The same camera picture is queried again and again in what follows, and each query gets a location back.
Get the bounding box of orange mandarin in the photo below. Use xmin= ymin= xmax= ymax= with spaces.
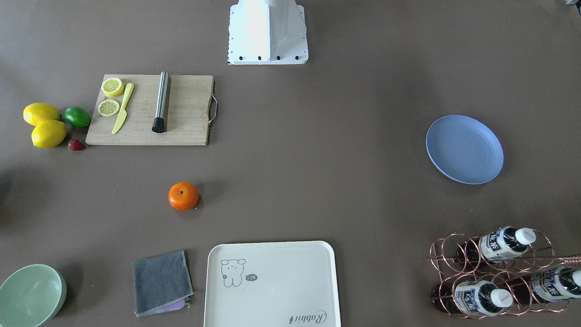
xmin=168 ymin=181 xmax=199 ymax=211

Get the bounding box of blue plate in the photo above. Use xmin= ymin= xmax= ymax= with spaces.
xmin=425 ymin=114 xmax=504 ymax=185

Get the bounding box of cream rabbit tray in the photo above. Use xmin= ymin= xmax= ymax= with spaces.
xmin=203 ymin=241 xmax=342 ymax=327

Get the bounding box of steel muddler black tip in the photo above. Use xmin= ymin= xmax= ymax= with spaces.
xmin=152 ymin=71 xmax=172 ymax=133

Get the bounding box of yellow plastic knife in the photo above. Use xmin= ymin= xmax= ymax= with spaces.
xmin=111 ymin=83 xmax=135 ymax=134

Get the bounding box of grey folded cloth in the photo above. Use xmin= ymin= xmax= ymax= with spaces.
xmin=132 ymin=250 xmax=195 ymax=318

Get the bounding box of lemon slice flat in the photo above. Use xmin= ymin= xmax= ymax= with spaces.
xmin=97 ymin=99 xmax=121 ymax=117

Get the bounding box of lemon half slice thick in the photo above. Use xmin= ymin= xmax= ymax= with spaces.
xmin=100 ymin=77 xmax=125 ymax=98

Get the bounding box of red strawberry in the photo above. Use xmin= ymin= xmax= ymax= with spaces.
xmin=67 ymin=139 xmax=86 ymax=151

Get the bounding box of green lime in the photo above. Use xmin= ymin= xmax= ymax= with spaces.
xmin=64 ymin=106 xmax=91 ymax=128

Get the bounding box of dark drink bottle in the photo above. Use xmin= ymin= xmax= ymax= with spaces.
xmin=453 ymin=226 xmax=536 ymax=269
xmin=507 ymin=267 xmax=581 ymax=306
xmin=431 ymin=281 xmax=514 ymax=318

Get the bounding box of dark drink bottle upper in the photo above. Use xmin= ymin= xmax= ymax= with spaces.
xmin=453 ymin=226 xmax=536 ymax=269

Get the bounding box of yellow lemon lower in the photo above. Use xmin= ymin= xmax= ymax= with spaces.
xmin=31 ymin=120 xmax=67 ymax=149

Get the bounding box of yellow lemon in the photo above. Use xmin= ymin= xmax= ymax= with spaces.
xmin=23 ymin=102 xmax=61 ymax=126
xmin=31 ymin=120 xmax=67 ymax=149

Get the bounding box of yellow lemon upper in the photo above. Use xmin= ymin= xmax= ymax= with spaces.
xmin=23 ymin=102 xmax=61 ymax=126

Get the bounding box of green bowl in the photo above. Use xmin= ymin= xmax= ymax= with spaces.
xmin=0 ymin=264 xmax=67 ymax=327

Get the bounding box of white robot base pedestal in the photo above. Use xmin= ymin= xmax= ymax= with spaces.
xmin=227 ymin=0 xmax=309 ymax=65

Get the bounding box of copper wire bottle rack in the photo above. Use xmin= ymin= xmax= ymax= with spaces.
xmin=428 ymin=228 xmax=580 ymax=319

